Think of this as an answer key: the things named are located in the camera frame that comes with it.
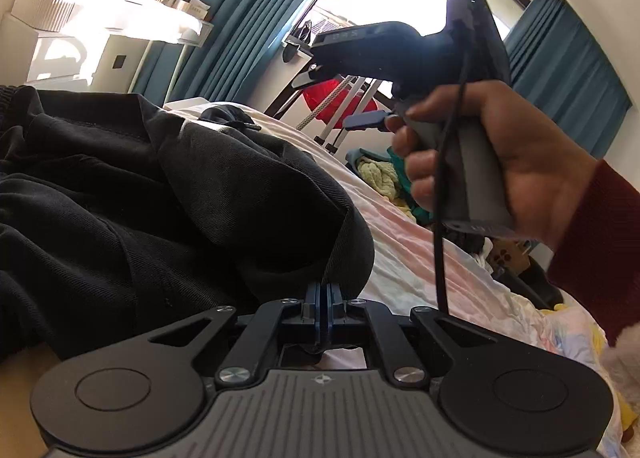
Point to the black hanging item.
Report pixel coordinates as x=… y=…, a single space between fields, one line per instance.
x=295 y=40

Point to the black garment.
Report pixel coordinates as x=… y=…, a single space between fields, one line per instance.
x=75 y=147

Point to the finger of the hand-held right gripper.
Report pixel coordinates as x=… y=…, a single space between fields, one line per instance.
x=315 y=73

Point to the green garment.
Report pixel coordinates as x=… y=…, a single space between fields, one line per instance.
x=400 y=172

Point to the garment steamer stand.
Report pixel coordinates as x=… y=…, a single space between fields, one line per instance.
x=340 y=112

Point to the person's right forearm red sleeve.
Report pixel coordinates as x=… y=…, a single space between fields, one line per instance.
x=605 y=248

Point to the teal curtain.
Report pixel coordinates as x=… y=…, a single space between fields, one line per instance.
x=565 y=72
x=225 y=12

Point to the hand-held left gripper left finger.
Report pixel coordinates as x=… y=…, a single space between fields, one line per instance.
x=313 y=313

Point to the person's right hand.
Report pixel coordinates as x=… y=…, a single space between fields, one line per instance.
x=540 y=162

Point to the red cloth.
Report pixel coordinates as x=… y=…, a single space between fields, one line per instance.
x=325 y=97

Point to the white ribbed storage box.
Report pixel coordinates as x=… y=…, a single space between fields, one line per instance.
x=42 y=2

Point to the brown paper bag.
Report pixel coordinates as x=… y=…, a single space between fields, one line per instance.
x=510 y=258

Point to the cream knit garment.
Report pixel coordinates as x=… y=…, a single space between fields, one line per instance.
x=377 y=175

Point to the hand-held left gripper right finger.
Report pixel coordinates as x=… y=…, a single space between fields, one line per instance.
x=332 y=313

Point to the black folded board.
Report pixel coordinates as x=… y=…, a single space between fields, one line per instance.
x=287 y=97

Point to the pastel bed sheet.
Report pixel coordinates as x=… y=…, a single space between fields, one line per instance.
x=425 y=263

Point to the white dressing table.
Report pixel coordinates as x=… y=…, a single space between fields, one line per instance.
x=125 y=22

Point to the black denim pants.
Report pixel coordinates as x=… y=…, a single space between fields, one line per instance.
x=225 y=198

